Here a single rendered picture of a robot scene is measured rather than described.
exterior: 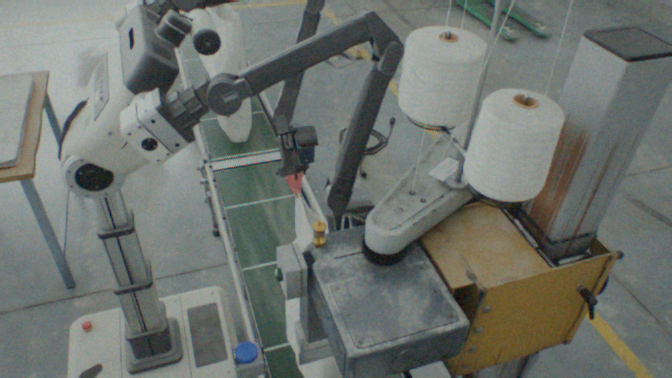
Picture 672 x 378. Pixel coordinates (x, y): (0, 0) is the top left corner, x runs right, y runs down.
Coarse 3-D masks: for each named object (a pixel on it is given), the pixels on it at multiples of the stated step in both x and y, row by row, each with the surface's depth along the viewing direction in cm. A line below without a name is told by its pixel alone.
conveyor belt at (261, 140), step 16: (192, 48) 395; (192, 64) 374; (192, 80) 356; (208, 80) 357; (256, 96) 343; (208, 112) 326; (256, 112) 327; (208, 128) 311; (256, 128) 313; (208, 144) 299; (224, 144) 299; (240, 144) 300; (256, 144) 300; (272, 144) 301; (224, 160) 289; (272, 160) 297
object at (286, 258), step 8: (280, 248) 107; (288, 248) 107; (296, 248) 107; (280, 256) 105; (288, 256) 105; (280, 264) 106; (288, 264) 104; (296, 264) 104; (304, 264) 104; (288, 272) 102; (296, 272) 103; (304, 272) 104; (288, 280) 104; (296, 280) 104; (304, 280) 105; (288, 288) 105; (296, 288) 106; (304, 288) 107; (288, 296) 107; (296, 296) 108
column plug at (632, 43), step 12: (636, 24) 93; (588, 36) 90; (600, 36) 89; (612, 36) 89; (624, 36) 89; (636, 36) 90; (648, 36) 90; (660, 36) 90; (612, 48) 86; (624, 48) 85; (636, 48) 86; (648, 48) 86; (660, 48) 86; (624, 60) 84; (636, 60) 83
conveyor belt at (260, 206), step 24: (240, 168) 283; (264, 168) 283; (240, 192) 267; (264, 192) 268; (288, 192) 268; (240, 216) 253; (264, 216) 254; (288, 216) 254; (240, 240) 241; (264, 240) 241; (288, 240) 242; (240, 264) 229; (264, 264) 230; (264, 288) 219; (264, 312) 210; (264, 336) 201; (264, 360) 203; (288, 360) 194
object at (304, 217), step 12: (300, 204) 164; (300, 216) 168; (312, 216) 160; (300, 228) 171; (312, 228) 163; (300, 240) 175; (312, 240) 153; (288, 300) 183; (288, 312) 185; (288, 324) 189; (288, 336) 193; (324, 360) 157; (312, 372) 168; (324, 372) 160; (336, 372) 161
